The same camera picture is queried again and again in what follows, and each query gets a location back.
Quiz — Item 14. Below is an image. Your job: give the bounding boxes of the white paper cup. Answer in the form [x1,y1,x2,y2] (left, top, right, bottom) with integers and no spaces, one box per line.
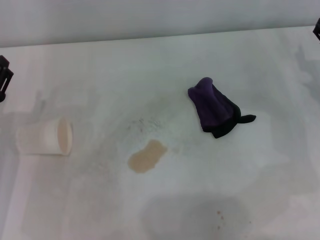
[16,116,75,157]

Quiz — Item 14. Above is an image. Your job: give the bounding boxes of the purple rag with black edge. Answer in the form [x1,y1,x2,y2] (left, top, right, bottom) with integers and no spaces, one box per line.
[187,76,257,140]

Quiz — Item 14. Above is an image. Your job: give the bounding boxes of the brown water stain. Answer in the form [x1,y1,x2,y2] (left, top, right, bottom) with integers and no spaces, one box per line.
[127,139,168,175]

